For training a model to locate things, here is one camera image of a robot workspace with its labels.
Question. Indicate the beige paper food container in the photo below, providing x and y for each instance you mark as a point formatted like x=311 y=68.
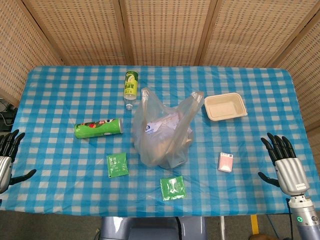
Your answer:
x=225 y=106

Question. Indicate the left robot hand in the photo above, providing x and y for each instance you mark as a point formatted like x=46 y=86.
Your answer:
x=5 y=160

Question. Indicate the green label drink bottle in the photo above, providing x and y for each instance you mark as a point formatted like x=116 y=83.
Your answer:
x=131 y=88

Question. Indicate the green chips can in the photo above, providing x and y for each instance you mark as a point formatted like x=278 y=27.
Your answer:
x=98 y=128

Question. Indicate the green sachet packet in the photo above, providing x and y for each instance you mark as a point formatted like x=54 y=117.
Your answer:
x=117 y=165
x=173 y=188

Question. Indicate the pink card pack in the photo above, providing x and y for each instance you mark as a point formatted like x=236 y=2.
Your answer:
x=225 y=162

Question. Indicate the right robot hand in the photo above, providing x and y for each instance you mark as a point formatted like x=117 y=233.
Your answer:
x=287 y=170

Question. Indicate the clear plastic bag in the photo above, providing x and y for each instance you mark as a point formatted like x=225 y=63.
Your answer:
x=163 y=130

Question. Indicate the yellow floor tape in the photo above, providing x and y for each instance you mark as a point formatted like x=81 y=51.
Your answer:
x=254 y=225

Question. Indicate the blue checkered tablecloth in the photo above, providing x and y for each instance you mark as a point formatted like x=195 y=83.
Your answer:
x=62 y=100

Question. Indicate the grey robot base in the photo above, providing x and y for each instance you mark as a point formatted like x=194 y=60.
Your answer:
x=152 y=228

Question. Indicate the woven folding screen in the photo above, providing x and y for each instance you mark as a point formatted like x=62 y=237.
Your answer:
x=165 y=30

